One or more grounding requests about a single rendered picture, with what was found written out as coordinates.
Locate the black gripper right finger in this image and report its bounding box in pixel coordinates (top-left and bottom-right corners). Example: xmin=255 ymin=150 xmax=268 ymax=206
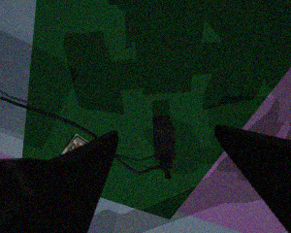
xmin=214 ymin=124 xmax=291 ymax=233

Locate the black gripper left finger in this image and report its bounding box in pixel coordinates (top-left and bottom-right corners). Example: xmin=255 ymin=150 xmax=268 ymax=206
xmin=0 ymin=130 xmax=118 ymax=233

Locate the dark green circuit board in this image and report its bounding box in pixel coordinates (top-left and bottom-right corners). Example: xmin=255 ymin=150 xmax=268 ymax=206
xmin=22 ymin=0 xmax=291 ymax=219

